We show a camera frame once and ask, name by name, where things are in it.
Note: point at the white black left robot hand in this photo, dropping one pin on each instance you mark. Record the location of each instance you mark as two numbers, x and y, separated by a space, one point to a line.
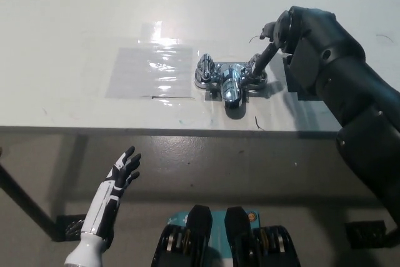
103 198

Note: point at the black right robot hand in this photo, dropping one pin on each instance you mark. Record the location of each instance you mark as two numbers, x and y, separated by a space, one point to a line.
282 32

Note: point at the chrome faucet body with spout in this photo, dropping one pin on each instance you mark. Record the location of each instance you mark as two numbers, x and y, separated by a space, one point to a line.
230 87

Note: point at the black floor foot plate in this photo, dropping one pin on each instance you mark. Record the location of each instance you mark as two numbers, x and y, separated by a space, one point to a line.
72 228
364 231

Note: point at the black tape square patch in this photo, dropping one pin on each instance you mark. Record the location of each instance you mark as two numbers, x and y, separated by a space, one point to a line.
290 81

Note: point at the black metal table leg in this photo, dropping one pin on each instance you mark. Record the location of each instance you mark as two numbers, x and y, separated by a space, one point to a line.
25 198

